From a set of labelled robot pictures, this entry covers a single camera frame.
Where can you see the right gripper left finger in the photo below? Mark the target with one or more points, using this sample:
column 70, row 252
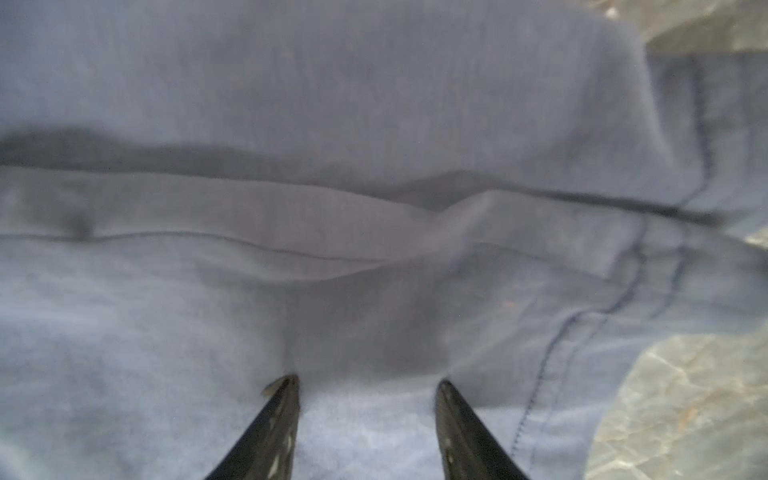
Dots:
column 266, row 449

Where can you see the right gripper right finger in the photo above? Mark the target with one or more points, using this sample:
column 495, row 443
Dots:
column 468, row 449

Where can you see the grey-blue tank top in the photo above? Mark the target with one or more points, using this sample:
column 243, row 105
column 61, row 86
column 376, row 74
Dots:
column 200, row 197

